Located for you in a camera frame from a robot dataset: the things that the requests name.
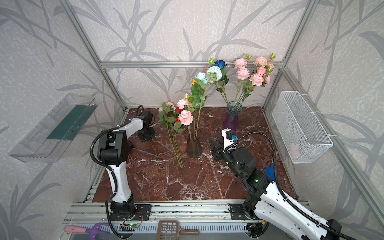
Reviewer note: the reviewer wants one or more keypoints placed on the pink rose bud stem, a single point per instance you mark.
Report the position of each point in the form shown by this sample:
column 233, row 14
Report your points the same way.
column 261, row 71

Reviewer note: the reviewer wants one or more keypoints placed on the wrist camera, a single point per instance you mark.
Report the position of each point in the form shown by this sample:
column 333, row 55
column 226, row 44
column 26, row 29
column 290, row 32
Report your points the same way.
column 229, row 140
column 147, row 117

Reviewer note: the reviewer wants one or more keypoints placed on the purple glass vase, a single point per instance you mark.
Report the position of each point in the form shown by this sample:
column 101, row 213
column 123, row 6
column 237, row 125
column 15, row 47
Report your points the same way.
column 232, row 119

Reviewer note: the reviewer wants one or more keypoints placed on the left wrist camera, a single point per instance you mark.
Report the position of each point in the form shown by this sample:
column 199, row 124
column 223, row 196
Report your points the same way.
column 147, row 117

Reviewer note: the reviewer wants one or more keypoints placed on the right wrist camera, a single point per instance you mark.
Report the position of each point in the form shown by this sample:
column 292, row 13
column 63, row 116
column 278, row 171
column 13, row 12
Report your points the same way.
column 229, row 140

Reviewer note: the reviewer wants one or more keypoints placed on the brown plastic scoop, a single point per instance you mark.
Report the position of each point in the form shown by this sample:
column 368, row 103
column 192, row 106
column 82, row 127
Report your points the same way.
column 170, row 230

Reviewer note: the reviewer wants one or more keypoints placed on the white pink-edged rose stem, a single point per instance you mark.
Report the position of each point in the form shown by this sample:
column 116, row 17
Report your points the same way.
column 266, row 63

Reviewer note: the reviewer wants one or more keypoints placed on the blue rose stem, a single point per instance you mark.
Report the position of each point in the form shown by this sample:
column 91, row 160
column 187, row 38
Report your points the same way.
column 220, row 64

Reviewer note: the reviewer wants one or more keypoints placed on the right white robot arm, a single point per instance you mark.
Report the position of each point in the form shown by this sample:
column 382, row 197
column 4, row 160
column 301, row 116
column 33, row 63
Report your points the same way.
column 267, row 201

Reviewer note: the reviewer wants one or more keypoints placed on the blue scoop brush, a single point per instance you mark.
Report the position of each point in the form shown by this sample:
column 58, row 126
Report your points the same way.
column 270, row 171

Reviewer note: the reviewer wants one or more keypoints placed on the dark red glass vase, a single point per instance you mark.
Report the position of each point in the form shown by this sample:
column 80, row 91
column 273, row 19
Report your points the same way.
column 194, row 147

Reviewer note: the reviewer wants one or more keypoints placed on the clear plastic tray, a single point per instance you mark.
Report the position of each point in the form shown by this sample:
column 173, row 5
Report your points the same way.
column 48, row 140

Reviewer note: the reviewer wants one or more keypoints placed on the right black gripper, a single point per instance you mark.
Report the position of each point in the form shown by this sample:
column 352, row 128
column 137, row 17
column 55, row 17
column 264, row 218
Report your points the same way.
column 218, row 149

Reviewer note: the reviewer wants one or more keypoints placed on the light pink rose stem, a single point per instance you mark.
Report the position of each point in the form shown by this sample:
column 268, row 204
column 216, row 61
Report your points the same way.
column 184, row 115

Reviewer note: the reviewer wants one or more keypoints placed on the white wire basket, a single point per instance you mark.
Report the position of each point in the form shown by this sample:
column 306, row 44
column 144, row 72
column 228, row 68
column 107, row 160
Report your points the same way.
column 303, row 135

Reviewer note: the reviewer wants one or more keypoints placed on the pale blue flower stem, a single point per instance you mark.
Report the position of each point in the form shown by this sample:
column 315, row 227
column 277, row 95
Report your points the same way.
column 210, row 76

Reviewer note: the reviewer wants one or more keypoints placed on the small red rose spray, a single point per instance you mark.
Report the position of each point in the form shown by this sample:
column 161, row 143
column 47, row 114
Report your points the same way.
column 168, row 116

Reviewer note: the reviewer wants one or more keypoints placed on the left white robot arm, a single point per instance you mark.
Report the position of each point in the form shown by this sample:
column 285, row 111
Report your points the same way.
column 110, row 149

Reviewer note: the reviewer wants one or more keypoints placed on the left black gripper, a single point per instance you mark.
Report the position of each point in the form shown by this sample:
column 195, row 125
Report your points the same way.
column 147, row 132

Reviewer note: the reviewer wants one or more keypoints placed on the pale pink peony stem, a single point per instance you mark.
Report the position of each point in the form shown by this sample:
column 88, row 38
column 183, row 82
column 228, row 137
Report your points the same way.
column 255, row 80
column 243, row 75

